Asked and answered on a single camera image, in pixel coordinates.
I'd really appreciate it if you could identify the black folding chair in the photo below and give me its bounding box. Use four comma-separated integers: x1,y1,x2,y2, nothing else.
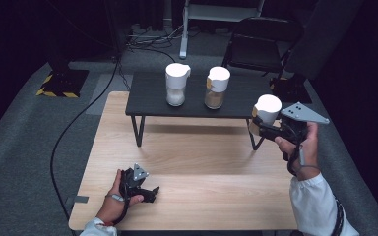
220,17,305,80

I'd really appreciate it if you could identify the black shelf with wire legs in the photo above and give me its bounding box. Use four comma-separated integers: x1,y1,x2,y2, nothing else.
124,72,283,151

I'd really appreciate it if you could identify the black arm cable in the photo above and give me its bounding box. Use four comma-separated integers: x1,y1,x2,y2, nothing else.
330,198,347,236

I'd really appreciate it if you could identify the bundle of floor cables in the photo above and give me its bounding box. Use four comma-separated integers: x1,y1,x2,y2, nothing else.
124,23,183,75

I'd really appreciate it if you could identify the person's right hand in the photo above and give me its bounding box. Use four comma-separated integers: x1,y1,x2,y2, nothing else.
274,121,322,182

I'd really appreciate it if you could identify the white metal stand frame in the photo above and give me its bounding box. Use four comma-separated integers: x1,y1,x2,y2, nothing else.
178,0,266,60

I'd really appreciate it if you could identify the black base with hazard stripes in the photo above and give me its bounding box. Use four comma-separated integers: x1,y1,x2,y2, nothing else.
35,68,90,99
269,73,313,104

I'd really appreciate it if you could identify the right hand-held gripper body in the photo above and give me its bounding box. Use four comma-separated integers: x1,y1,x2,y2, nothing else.
265,101,331,146

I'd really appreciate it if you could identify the white-lid jar of brown powder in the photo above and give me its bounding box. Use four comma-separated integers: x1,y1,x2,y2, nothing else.
204,66,231,110

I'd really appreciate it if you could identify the white pitcher cup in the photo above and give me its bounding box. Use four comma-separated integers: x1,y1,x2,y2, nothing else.
164,62,192,107

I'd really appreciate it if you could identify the person's left hand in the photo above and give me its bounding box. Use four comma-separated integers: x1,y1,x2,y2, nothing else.
95,168,145,227

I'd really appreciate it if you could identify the grey curtain panel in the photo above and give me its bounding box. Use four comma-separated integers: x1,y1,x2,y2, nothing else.
284,0,365,82

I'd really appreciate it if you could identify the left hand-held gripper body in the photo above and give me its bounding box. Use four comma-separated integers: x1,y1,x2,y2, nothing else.
118,162,151,199

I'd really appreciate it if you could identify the long black floor cable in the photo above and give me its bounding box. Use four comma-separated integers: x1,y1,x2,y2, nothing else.
49,55,123,221

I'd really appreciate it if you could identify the grey wrist strap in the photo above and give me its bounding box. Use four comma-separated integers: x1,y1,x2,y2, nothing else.
295,148,321,175
104,193,126,203

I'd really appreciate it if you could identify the white-lid jar of tan powder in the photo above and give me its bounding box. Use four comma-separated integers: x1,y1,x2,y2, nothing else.
248,93,283,137

